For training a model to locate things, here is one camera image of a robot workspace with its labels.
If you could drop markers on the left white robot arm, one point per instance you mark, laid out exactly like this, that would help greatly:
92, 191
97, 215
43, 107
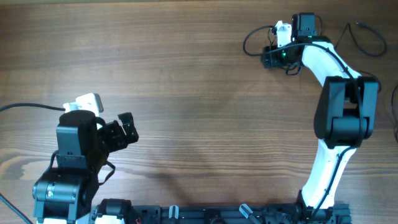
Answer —
66, 189

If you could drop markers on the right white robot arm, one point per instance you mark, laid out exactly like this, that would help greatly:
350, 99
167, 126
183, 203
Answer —
346, 109

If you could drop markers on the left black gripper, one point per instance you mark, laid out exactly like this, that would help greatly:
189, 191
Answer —
114, 130

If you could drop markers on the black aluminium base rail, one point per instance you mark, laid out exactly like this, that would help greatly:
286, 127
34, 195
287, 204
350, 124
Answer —
271, 213

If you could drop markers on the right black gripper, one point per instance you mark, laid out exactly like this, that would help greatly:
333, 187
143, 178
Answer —
271, 60

